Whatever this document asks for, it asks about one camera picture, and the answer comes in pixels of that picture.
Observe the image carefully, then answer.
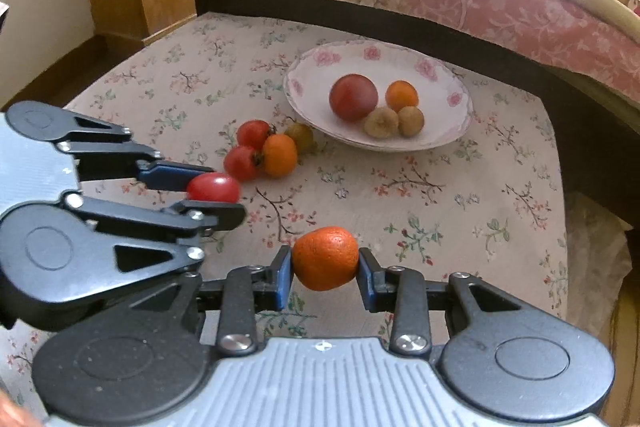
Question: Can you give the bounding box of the brown longan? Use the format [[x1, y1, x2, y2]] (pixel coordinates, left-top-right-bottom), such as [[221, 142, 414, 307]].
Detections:
[[363, 107, 399, 140], [397, 106, 425, 138]]

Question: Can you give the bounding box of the red tomato cluster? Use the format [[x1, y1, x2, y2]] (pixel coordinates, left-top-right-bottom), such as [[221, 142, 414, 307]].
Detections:
[[224, 145, 262, 182], [236, 119, 273, 150]]

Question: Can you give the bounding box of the small orange tomato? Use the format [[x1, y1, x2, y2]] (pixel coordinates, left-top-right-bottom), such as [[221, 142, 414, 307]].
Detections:
[[385, 80, 419, 113]]

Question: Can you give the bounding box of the greenish brown tomato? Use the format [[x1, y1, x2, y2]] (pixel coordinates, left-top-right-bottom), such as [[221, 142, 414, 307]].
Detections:
[[284, 122, 317, 155]]

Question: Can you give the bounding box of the red tomato cluster back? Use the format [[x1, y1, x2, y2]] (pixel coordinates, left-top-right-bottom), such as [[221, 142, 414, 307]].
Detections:
[[236, 119, 273, 150]]

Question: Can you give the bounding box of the floral tablecloth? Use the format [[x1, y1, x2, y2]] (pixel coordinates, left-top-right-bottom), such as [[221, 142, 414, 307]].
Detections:
[[0, 10, 572, 408]]

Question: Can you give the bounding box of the large red tomato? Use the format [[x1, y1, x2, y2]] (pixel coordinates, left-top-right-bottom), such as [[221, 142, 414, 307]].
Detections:
[[329, 74, 378, 122]]

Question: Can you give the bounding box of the small red cherry tomato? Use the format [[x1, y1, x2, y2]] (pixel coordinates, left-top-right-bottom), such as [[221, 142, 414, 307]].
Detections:
[[186, 172, 241, 204]]

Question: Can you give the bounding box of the white floral plate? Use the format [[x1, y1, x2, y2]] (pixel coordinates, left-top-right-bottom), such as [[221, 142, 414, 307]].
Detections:
[[283, 40, 474, 153]]

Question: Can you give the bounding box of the large orange tangerine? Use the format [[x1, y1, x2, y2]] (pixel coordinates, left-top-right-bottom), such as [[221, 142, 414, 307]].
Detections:
[[292, 227, 359, 291]]

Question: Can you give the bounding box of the red tomato cluster front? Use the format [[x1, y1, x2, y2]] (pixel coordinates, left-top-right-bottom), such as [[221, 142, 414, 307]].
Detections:
[[224, 145, 262, 182]]

